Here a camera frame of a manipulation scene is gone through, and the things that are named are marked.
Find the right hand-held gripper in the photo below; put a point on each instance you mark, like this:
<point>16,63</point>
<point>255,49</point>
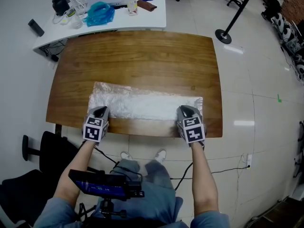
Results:
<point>193,133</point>

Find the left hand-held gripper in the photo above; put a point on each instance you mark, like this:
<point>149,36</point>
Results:
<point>92,132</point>

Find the clear plastic bag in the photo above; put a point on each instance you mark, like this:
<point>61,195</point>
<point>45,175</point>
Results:
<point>142,106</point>

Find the person's right forearm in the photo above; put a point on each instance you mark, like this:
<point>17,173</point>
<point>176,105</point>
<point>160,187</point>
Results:
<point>203,179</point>

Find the person's left forearm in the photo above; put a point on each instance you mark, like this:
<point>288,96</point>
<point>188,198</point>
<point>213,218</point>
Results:
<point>71,172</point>

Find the blue plastic bag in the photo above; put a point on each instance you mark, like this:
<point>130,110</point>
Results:
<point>99,14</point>

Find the black table leg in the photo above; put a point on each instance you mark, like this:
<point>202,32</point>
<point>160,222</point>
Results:
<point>58,129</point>

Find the person's left white shoe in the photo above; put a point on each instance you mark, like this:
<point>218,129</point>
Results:
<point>126,155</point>

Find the person's white shoe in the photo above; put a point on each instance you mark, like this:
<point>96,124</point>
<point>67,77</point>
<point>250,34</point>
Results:
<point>161,155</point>
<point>126,155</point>

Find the person's right white shoe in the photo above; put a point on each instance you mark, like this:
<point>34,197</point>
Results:
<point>161,155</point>

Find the person's blue jeans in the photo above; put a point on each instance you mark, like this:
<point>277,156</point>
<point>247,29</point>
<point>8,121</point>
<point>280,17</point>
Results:
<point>154,172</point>

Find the black power adapter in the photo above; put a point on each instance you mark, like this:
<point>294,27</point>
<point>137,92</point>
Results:
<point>54,58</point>

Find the black chest-mounted monitor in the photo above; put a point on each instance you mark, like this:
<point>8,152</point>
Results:
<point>99,186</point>

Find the white floor power strip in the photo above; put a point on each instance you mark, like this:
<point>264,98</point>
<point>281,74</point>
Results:
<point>249,161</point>

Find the clear glass cup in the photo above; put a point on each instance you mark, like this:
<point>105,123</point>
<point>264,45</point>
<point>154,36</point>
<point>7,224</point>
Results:
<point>77,21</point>

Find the white desk adapter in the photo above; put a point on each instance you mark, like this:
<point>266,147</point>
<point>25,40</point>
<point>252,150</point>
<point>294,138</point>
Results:
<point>64,21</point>

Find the person's blue shirt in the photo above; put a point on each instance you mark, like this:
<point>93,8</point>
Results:
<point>154,206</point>

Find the black coat rack stand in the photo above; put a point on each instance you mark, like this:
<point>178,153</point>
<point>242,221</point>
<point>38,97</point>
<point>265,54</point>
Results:
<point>234,20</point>

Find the black thermos bottle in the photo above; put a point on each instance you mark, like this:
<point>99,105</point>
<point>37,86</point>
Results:
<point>36,27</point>

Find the clear plastic bottle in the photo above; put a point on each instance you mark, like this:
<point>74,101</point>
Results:
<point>132,5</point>

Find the brown cloth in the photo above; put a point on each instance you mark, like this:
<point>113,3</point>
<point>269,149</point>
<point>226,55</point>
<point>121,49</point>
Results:
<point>147,5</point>

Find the black kettle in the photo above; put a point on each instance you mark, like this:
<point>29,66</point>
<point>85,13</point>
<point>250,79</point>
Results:
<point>60,5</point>

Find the cluster of white black robots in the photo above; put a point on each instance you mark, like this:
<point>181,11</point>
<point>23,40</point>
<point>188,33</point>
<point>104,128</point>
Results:
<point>288,37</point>

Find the black monitor mount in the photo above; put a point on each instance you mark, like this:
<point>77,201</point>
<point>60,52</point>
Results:
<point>135,190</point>

